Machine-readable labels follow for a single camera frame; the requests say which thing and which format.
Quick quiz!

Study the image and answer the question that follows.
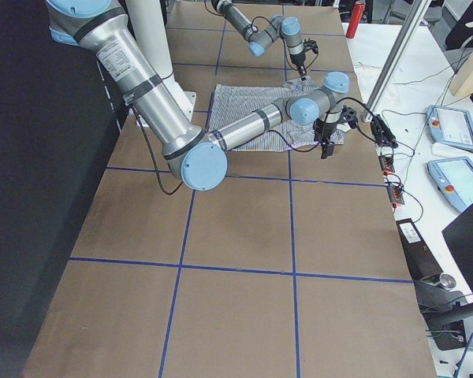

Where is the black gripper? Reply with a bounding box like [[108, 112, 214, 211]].
[[313, 118, 337, 159], [290, 53, 307, 80]]

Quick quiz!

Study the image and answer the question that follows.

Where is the striped polo shirt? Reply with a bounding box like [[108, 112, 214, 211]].
[[207, 72, 350, 151]]

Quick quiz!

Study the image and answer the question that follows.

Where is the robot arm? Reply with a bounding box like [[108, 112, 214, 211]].
[[47, 1, 349, 191], [210, 1, 309, 80]]

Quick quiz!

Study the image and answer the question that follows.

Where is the orange terminal block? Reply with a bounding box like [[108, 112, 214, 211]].
[[378, 154, 404, 209]]

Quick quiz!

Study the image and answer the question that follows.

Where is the red cylinder bottle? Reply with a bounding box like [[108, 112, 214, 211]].
[[345, 0, 366, 39]]

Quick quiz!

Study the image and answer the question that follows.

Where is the upper teach pendant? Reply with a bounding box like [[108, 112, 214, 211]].
[[426, 105, 473, 151]]

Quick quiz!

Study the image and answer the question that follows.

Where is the teach pendant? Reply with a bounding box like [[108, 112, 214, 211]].
[[426, 105, 473, 151], [426, 157, 473, 213]]

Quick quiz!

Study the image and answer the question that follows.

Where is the lower teach pendant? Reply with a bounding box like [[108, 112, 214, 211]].
[[426, 157, 473, 213]]

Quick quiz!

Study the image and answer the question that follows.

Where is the black box with label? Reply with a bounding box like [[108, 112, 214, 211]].
[[396, 218, 443, 280]]

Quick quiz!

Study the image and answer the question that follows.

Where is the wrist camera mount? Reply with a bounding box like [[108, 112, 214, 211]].
[[303, 39, 318, 55], [340, 106, 359, 129]]

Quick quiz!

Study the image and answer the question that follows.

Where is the aluminium frame post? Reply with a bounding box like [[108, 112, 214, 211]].
[[362, 0, 431, 121]]

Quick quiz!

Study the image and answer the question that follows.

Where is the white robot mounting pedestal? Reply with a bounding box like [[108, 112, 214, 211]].
[[125, 0, 196, 120]]

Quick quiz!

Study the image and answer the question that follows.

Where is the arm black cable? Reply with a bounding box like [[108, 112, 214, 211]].
[[128, 106, 194, 196]]

